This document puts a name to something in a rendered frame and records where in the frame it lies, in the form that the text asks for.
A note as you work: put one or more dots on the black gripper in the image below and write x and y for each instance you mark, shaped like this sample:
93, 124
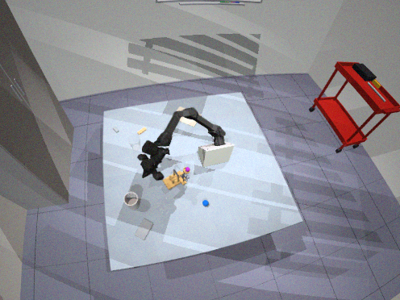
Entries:
157, 175

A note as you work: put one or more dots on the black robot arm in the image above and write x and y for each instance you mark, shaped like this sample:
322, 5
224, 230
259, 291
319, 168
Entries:
164, 139

